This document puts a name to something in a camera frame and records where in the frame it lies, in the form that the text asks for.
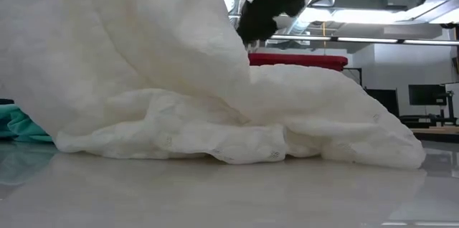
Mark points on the red plastic laundry basket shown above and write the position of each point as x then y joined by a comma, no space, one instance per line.
301,61

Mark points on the small black monitor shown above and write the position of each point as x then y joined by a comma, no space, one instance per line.
426,94

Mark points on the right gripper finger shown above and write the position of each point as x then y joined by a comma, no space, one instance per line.
256,23

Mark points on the large dark monitor screen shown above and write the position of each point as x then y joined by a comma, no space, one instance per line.
385,102

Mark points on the white lace garment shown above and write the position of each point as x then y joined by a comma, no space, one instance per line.
143,77

